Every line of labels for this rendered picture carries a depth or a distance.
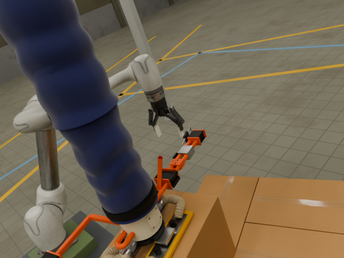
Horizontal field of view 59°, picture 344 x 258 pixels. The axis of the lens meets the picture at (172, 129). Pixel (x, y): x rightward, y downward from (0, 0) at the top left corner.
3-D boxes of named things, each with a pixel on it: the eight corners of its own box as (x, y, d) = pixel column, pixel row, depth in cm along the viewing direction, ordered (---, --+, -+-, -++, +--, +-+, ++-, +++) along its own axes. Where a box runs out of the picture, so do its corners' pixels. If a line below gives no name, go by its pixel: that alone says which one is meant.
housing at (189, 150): (190, 160, 159) (188, 153, 157) (179, 159, 162) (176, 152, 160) (195, 152, 164) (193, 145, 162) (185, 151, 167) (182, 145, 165)
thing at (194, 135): (201, 145, 167) (198, 137, 165) (189, 145, 171) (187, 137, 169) (207, 136, 173) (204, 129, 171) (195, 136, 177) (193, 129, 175)
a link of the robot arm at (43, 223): (35, 256, 161) (12, 228, 151) (43, 231, 177) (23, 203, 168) (64, 246, 161) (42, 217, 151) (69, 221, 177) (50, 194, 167)
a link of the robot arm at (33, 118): (41, 105, 133) (48, 94, 145) (2, 120, 133) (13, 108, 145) (56, 130, 138) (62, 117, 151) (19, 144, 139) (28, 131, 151)
